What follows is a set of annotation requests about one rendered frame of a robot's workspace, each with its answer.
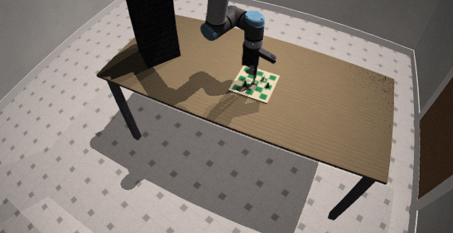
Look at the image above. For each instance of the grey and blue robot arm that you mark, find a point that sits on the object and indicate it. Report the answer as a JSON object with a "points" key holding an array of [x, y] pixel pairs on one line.
{"points": [[222, 17]]}

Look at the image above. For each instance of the green and cream chessboard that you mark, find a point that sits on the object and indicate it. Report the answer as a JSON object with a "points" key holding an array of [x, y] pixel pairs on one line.
{"points": [[258, 91]]}

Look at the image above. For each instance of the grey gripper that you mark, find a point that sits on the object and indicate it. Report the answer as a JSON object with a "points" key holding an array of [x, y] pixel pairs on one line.
{"points": [[250, 59]]}

